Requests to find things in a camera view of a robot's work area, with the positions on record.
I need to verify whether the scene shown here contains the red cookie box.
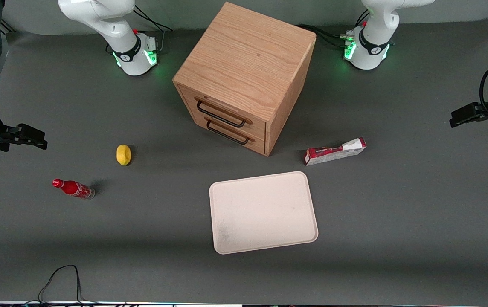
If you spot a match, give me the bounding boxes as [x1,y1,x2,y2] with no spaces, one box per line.
[304,137,367,166]

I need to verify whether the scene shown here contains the cream plastic tray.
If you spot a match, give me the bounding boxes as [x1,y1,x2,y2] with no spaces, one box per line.
[209,171,319,255]

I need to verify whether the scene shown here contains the red cola bottle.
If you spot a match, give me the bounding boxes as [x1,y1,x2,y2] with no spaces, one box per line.
[52,178,96,200]

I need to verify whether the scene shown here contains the yellow lemon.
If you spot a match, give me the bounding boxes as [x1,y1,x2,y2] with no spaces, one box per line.
[116,144,132,166]

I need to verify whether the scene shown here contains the wooden drawer front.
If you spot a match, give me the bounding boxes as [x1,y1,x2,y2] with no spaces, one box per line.
[178,83,267,137]
[191,113,266,155]

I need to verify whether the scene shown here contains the wooden drawer cabinet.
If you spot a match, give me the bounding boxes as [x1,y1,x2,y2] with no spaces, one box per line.
[172,2,317,157]

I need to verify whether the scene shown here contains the thin black table cable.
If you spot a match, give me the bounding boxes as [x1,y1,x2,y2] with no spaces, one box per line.
[24,264,99,306]

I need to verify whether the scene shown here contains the black left base cables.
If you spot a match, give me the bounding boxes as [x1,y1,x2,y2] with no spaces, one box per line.
[297,9,369,48]

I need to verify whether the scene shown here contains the black base cables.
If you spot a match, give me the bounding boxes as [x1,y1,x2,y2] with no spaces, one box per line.
[297,9,369,48]
[133,4,173,54]

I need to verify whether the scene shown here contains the black right base cables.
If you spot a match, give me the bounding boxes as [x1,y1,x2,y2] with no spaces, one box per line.
[133,4,173,54]

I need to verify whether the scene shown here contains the black metal drawer handle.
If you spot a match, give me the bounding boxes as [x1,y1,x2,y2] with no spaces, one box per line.
[206,119,251,145]
[196,99,248,128]

